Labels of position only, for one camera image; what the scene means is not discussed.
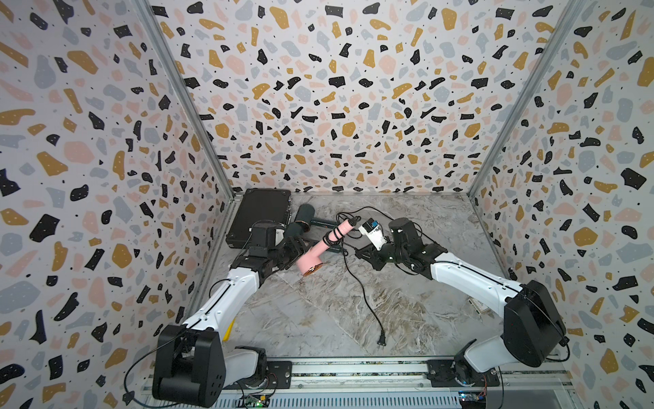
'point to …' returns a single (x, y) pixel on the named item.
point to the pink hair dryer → (313, 258)
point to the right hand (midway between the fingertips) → (362, 252)
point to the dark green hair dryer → (305, 216)
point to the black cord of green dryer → (373, 208)
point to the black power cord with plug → (381, 340)
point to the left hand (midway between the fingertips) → (308, 245)
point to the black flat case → (257, 204)
